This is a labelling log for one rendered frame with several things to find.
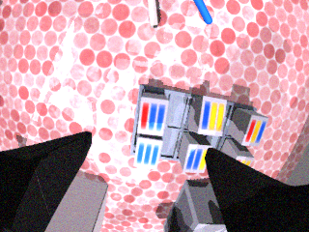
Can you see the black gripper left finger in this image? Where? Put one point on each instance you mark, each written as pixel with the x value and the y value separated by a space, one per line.
pixel 34 179

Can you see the grey flat panel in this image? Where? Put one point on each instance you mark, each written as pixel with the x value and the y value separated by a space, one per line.
pixel 300 175

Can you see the blue rod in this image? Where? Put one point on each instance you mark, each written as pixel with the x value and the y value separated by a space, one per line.
pixel 203 11

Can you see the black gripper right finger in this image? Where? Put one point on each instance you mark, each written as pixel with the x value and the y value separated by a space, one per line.
pixel 251 201

